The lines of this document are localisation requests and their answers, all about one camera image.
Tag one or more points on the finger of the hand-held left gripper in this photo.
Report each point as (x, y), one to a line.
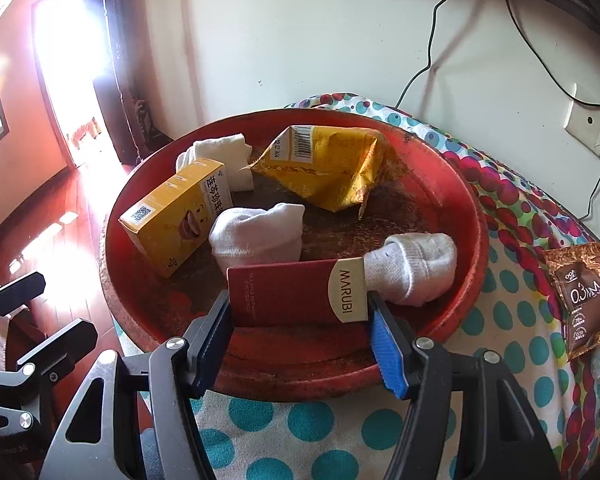
(15, 292)
(65, 345)

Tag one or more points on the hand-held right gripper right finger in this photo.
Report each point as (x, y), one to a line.
(390, 355)

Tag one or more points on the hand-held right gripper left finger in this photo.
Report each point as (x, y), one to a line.
(214, 355)

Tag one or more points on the red round tray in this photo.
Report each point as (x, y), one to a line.
(300, 370)

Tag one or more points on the dark red box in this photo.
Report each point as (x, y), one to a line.
(280, 292)

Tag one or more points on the white sock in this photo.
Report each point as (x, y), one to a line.
(420, 265)
(225, 155)
(255, 240)

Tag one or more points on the yellow cardboard box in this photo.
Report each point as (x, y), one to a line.
(170, 220)

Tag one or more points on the yellow snack packet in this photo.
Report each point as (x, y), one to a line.
(325, 175)

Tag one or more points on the polka dot tablecloth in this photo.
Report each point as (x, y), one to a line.
(305, 420)

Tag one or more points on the brown snack packet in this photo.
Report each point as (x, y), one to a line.
(585, 300)

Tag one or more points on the dark wooden door frame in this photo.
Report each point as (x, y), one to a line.
(125, 60)

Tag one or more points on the white wall jack plate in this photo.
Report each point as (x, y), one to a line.
(587, 120)

